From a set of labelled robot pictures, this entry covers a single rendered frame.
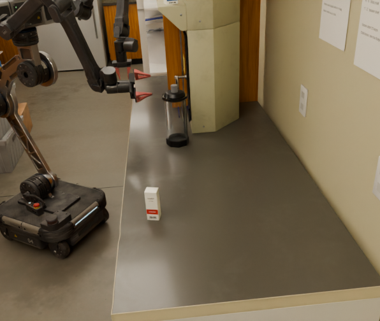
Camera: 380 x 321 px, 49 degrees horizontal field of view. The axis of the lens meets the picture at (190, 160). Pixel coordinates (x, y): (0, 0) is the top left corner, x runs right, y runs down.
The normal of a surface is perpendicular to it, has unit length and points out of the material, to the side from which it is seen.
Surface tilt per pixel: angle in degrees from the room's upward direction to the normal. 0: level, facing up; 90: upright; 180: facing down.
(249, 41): 90
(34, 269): 0
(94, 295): 0
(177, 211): 0
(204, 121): 90
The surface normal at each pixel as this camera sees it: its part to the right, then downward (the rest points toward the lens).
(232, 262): -0.05, -0.88
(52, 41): 0.09, 0.46
